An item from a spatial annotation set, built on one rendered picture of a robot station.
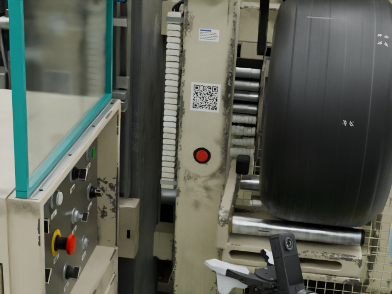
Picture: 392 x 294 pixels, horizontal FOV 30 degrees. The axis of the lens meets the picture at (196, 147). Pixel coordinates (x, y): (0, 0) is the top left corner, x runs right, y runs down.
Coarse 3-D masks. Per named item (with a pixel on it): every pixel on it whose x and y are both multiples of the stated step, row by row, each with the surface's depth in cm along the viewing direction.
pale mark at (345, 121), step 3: (342, 117) 161; (345, 117) 161; (348, 117) 161; (342, 120) 162; (345, 120) 161; (348, 120) 161; (351, 120) 161; (354, 120) 161; (342, 123) 162; (345, 123) 162; (348, 123) 161; (351, 123) 161; (354, 123) 161; (342, 126) 162; (345, 126) 162; (348, 126) 162; (351, 126) 161; (354, 126) 161
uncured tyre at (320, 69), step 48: (288, 0) 182; (336, 0) 175; (384, 0) 178; (288, 48) 166; (336, 48) 164; (384, 48) 164; (288, 96) 163; (336, 96) 161; (384, 96) 161; (288, 144) 165; (336, 144) 163; (384, 144) 162; (288, 192) 172; (336, 192) 169; (384, 192) 171
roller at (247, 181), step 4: (240, 176) 217; (244, 176) 215; (248, 176) 215; (252, 176) 215; (256, 176) 216; (244, 180) 215; (248, 180) 215; (252, 180) 215; (256, 180) 214; (240, 184) 215; (244, 184) 215; (248, 184) 215; (252, 184) 214; (256, 184) 214; (240, 188) 216; (244, 188) 216; (248, 188) 215; (252, 188) 215; (256, 188) 215
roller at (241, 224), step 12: (240, 216) 190; (240, 228) 189; (252, 228) 188; (264, 228) 188; (276, 228) 188; (288, 228) 187; (300, 228) 187; (312, 228) 187; (324, 228) 187; (336, 228) 187; (348, 228) 187; (312, 240) 188; (324, 240) 187; (336, 240) 186; (348, 240) 186; (360, 240) 186
